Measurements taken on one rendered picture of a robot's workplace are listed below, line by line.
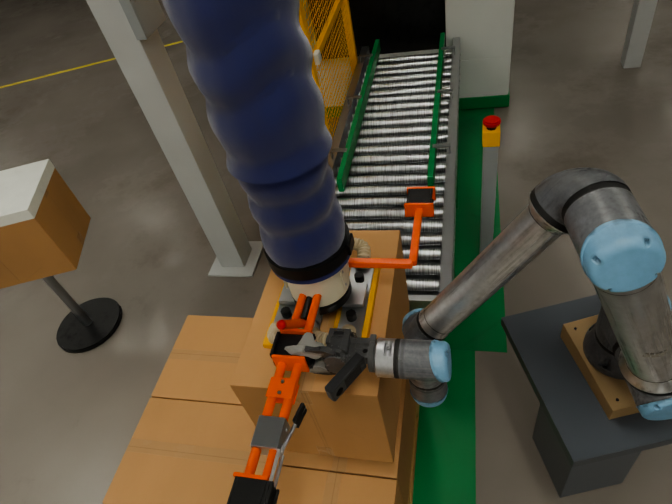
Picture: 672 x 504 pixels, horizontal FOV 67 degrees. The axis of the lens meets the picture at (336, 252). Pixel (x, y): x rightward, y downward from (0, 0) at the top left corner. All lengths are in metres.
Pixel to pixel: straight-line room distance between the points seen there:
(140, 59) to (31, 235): 0.94
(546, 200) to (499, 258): 0.17
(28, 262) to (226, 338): 1.09
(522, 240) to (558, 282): 1.87
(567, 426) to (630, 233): 0.86
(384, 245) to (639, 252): 0.89
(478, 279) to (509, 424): 1.38
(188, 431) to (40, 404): 1.38
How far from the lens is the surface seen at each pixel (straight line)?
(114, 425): 2.93
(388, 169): 2.78
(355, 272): 1.52
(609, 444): 1.65
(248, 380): 1.40
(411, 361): 1.14
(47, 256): 2.77
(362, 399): 1.32
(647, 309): 1.07
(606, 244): 0.89
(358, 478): 1.79
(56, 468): 2.99
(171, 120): 2.62
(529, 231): 1.05
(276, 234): 1.17
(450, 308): 1.21
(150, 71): 2.52
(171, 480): 1.99
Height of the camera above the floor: 2.21
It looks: 45 degrees down
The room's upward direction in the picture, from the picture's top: 15 degrees counter-clockwise
